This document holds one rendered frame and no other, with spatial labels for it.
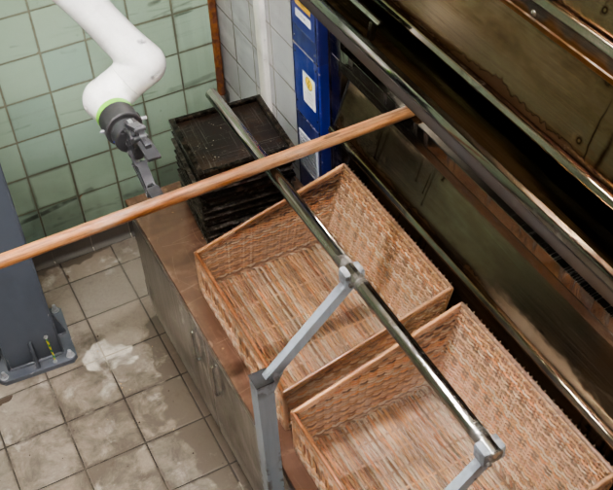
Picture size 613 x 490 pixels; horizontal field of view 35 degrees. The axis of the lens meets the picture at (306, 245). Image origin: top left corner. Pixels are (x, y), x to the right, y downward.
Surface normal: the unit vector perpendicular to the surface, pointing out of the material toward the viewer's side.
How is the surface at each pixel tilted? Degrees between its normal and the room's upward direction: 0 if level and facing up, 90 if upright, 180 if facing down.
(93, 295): 0
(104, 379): 0
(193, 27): 90
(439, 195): 70
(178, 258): 0
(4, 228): 90
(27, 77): 90
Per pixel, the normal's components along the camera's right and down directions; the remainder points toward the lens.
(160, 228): -0.04, -0.72
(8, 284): 0.41, 0.63
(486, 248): -0.84, 0.08
